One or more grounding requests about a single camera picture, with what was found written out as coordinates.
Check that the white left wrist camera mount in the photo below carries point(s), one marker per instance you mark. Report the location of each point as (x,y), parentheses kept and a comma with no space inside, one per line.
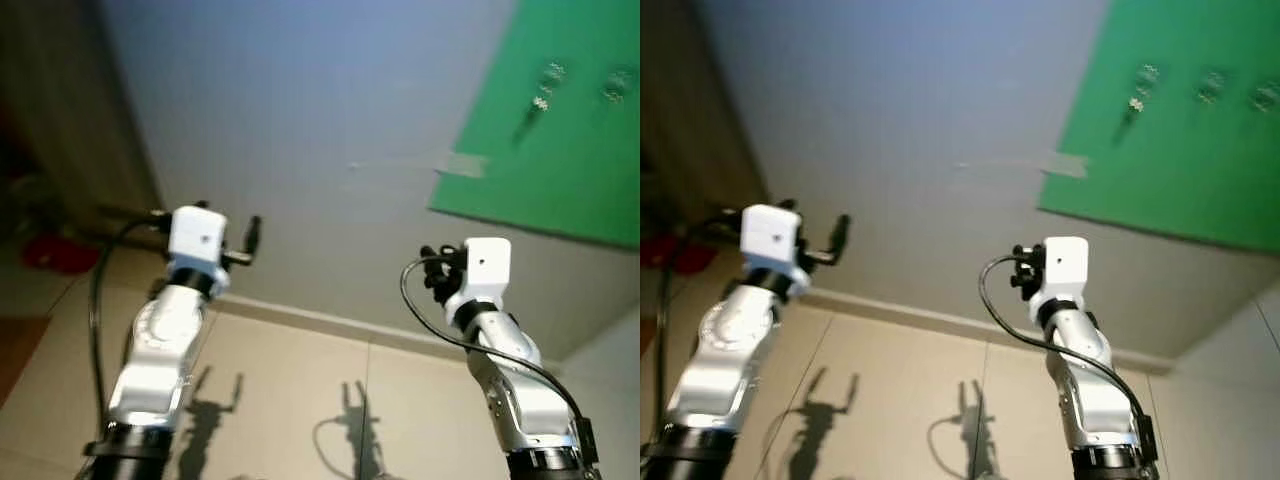
(197,238)
(772,232)

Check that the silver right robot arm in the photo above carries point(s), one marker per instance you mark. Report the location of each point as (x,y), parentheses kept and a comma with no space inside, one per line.
(1090,390)
(510,390)

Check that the grey tape strip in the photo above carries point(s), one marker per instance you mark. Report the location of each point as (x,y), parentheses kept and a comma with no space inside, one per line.
(1065,165)
(460,165)

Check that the brown wooden door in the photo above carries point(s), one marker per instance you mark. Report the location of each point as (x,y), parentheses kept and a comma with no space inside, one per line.
(690,100)
(60,100)

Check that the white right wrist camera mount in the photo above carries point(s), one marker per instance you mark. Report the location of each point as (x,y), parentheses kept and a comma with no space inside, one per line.
(1063,265)
(487,268)

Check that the pale baseboard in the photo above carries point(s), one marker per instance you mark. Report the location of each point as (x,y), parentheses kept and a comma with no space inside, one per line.
(330,322)
(950,322)

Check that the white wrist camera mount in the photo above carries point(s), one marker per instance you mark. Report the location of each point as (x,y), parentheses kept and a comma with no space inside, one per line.
(1063,265)
(487,268)
(197,238)
(772,232)

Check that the brown floor mat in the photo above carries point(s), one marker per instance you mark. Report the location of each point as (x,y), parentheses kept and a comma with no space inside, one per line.
(15,350)

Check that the green board with hooks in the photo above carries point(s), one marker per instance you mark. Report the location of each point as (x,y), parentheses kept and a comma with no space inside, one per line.
(560,170)
(1180,170)

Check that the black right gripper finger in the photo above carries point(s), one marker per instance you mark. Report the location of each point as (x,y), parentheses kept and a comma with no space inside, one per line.
(450,252)
(428,256)
(1019,256)
(1036,253)

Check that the red object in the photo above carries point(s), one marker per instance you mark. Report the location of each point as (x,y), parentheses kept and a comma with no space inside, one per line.
(55,252)
(660,250)

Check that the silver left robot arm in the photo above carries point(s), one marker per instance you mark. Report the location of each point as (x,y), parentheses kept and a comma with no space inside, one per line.
(155,350)
(720,350)

